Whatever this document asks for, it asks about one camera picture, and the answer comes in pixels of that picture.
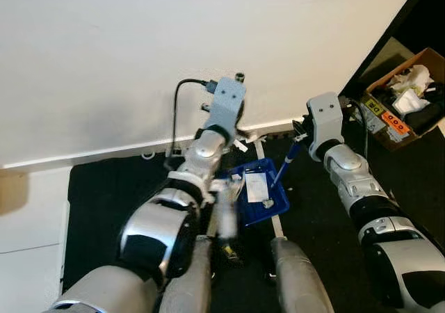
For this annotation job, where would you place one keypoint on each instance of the grey left robot leg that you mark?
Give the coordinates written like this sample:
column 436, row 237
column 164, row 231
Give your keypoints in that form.
column 184, row 285

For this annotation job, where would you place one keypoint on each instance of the grey right robot leg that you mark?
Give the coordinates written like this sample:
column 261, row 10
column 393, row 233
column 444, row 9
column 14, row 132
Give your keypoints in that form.
column 299, row 285

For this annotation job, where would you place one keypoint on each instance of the grey robot leg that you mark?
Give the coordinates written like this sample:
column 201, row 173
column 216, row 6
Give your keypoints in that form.
column 299, row 285
column 184, row 285

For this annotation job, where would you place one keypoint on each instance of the white paper card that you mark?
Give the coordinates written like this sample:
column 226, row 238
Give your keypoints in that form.
column 256, row 188

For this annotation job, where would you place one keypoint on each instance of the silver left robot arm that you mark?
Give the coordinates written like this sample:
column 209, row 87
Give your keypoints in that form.
column 156, row 233

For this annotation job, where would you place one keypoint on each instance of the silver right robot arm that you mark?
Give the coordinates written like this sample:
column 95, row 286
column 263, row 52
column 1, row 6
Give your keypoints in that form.
column 348, row 170

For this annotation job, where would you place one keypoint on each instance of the tape-wrapped hand broom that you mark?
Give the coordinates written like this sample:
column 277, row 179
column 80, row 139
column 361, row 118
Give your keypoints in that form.
column 227, row 215

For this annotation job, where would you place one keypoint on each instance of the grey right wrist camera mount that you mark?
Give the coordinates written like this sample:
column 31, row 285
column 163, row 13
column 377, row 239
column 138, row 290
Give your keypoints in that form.
column 325, row 118

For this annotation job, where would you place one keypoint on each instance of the crumpled white paper scrap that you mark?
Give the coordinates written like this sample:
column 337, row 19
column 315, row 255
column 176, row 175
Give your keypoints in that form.
column 267, row 204

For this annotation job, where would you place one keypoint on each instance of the crumpled white paper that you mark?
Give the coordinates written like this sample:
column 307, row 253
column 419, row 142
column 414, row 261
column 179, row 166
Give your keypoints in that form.
column 410, row 103

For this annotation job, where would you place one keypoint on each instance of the black floor mat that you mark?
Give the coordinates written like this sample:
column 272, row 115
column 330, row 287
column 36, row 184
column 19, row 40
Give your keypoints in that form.
column 334, row 257

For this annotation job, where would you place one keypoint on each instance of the white plastic strip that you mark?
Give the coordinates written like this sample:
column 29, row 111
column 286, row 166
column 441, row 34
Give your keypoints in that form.
column 240, row 145

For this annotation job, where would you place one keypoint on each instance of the black door frame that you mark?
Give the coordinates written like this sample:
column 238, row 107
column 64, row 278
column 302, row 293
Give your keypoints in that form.
column 389, row 35

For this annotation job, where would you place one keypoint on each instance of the black door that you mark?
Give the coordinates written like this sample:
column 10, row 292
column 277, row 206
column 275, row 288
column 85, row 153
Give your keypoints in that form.
column 431, row 21

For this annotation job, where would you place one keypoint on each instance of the white baseboard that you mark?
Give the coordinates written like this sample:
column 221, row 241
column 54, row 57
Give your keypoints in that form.
column 83, row 155

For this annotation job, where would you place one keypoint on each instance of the cardboard box with rubbish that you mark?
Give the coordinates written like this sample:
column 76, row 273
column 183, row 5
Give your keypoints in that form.
column 389, row 122

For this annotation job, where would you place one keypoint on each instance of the grey tape strip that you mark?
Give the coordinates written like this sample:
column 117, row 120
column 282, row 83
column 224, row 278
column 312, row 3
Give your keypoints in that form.
column 277, row 226

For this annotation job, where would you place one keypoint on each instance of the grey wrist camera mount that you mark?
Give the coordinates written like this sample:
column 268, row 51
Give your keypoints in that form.
column 226, row 104
column 325, row 118

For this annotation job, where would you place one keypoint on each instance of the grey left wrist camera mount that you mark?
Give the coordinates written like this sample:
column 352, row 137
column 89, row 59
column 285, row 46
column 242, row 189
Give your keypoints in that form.
column 226, row 104

